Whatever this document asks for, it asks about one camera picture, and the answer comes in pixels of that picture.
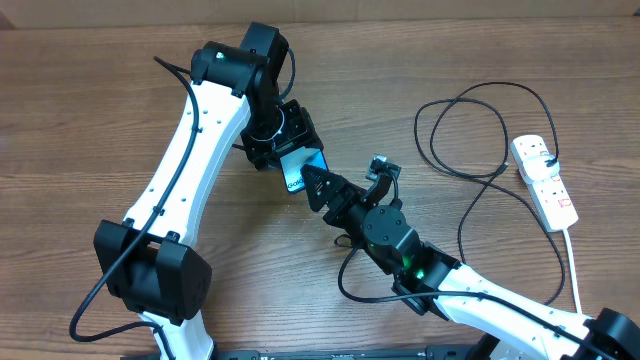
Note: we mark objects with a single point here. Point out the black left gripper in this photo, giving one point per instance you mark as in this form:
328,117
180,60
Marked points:
300,132

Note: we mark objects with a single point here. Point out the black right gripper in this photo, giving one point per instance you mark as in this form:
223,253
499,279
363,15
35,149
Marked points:
342,190

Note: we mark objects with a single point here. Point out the blue Galaxy S24+ smartphone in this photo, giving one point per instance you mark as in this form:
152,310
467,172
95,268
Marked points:
292,163

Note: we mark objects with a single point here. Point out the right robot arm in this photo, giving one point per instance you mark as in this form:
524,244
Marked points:
427,279

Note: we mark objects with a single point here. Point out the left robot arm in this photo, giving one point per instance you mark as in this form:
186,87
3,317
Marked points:
148,259

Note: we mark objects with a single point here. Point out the white charger adapter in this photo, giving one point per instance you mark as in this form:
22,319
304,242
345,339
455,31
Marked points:
541,167

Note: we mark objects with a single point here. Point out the white power strip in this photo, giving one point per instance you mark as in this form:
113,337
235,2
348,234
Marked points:
550,197

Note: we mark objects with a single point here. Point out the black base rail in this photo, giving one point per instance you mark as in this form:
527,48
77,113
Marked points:
432,352

